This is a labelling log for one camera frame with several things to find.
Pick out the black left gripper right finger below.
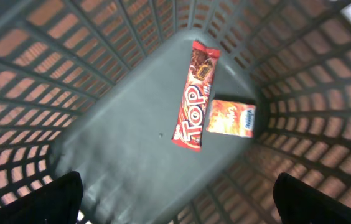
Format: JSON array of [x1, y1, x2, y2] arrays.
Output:
[[273, 172, 351, 224]]

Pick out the grey plastic basket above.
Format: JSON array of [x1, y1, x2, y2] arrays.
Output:
[[0, 0, 351, 223]]

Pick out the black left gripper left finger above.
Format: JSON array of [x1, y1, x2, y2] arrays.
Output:
[[0, 171, 83, 224]]

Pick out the red chocolate bar wrapper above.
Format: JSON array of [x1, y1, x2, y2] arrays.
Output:
[[172, 40, 221, 152]]

